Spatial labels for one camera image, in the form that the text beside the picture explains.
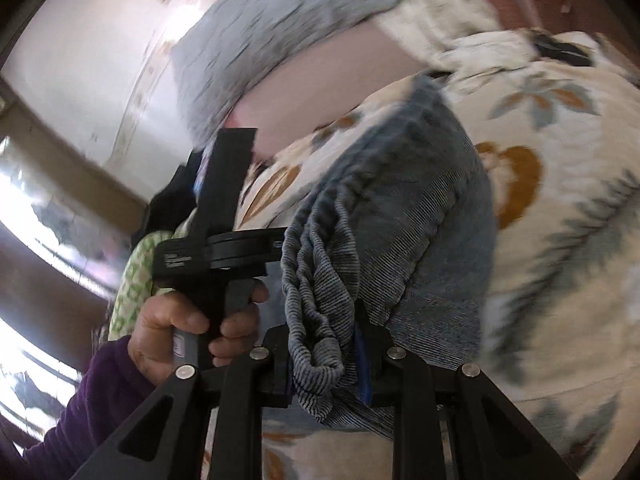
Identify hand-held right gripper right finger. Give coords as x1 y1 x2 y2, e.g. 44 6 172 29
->
352 299 596 480

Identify green patterned rolled quilt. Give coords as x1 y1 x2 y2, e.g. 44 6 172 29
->
107 229 176 343

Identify blue denim pants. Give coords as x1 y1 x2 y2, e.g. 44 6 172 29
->
280 74 499 442

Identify person's left forearm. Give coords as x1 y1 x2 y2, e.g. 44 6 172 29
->
22 335 157 480

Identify leaf print blanket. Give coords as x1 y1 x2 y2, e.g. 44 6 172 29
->
232 27 640 480

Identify black clothing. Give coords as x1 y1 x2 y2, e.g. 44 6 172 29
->
131 147 221 241

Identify person's left hand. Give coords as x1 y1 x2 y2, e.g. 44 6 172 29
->
127 280 271 388

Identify white patterned cloth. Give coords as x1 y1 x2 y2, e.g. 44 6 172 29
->
345 0 546 58

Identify grey quilted pillow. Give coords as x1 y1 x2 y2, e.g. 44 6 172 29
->
170 0 413 148

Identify stained glass window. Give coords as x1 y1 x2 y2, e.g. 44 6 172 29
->
0 132 133 456

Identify pink pillow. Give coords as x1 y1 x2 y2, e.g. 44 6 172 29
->
225 12 431 161

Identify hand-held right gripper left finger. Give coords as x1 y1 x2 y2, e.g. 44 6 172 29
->
70 324 293 480

